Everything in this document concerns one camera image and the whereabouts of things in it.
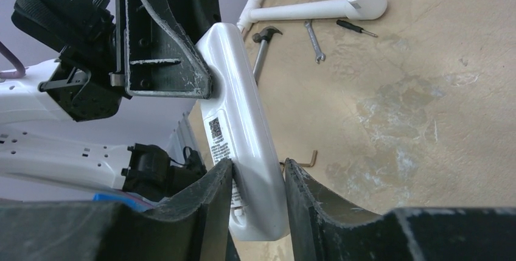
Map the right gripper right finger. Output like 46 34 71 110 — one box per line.
285 159 515 260

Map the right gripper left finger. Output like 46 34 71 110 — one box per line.
1 159 233 260

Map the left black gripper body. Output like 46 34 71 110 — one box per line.
11 0 126 122

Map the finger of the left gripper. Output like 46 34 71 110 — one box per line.
117 0 212 99
167 0 221 44

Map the white remote control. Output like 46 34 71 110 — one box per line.
197 23 290 242

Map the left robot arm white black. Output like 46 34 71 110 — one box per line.
1 0 220 202

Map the silver hex key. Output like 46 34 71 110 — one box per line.
279 150 318 172

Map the small silver spanner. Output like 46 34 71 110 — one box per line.
304 20 326 64

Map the small black screwdriver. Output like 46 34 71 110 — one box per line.
336 19 378 38

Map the white pvc pipe assembly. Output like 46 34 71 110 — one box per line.
236 0 388 37

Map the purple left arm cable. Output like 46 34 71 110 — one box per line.
0 41 27 80

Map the black handled hammer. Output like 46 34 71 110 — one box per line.
252 26 282 84

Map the aluminium frame rail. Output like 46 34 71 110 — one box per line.
164 112 205 167

